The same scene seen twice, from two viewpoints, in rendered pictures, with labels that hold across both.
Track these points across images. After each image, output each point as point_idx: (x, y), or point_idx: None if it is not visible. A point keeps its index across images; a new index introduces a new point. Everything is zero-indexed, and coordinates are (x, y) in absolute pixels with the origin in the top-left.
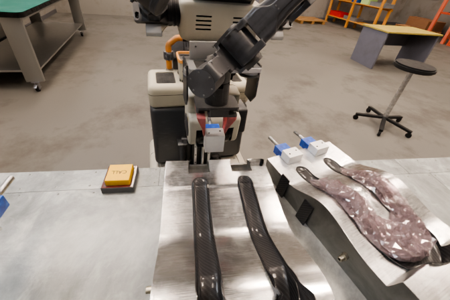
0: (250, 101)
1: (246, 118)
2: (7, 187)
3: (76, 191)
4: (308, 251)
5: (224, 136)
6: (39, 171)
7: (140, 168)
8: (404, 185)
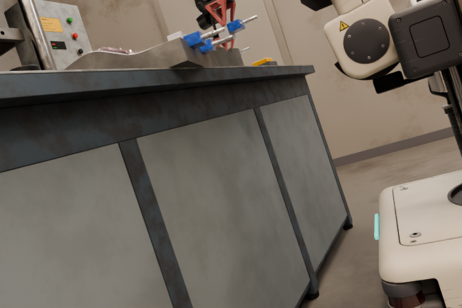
0: None
1: (395, 39)
2: (243, 49)
3: None
4: None
5: (215, 25)
6: (295, 64)
7: (272, 65)
8: (79, 58)
